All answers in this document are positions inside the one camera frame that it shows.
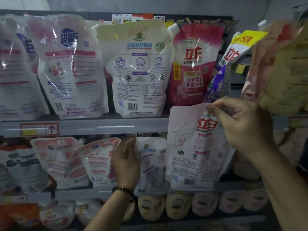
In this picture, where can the white blue-print refill pouch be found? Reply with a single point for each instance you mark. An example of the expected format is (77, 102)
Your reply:
(151, 166)

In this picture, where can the grey metal shelf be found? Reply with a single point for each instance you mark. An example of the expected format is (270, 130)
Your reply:
(115, 126)

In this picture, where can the person's right hand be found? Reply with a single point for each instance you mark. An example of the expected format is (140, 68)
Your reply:
(245, 127)

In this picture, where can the person's left forearm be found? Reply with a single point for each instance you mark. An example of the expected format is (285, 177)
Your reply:
(108, 214)

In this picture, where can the white pink-label bottle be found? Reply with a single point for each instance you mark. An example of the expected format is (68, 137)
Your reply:
(86, 211)

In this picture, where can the row of small toiletry boxes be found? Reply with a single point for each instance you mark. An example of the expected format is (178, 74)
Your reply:
(139, 17)

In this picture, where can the person's right forearm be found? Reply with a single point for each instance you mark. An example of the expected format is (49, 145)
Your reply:
(284, 190)

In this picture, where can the dark background shelf unit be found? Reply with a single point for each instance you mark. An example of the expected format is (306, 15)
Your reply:
(62, 13)

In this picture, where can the red-framed price tag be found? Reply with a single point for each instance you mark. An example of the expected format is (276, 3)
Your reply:
(39, 129)
(298, 122)
(14, 198)

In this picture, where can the magenta Liby detergent pouch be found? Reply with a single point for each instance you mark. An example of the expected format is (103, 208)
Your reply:
(192, 69)

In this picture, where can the person's left hand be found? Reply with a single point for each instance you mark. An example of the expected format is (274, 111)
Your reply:
(126, 166)

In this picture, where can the white green-label bottle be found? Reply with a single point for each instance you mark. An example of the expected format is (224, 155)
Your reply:
(57, 214)

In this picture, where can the small pink white Chaoneng pouches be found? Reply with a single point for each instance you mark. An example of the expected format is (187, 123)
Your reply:
(55, 161)
(96, 163)

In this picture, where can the row of pale yellow bottles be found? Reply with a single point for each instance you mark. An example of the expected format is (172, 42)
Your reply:
(178, 205)

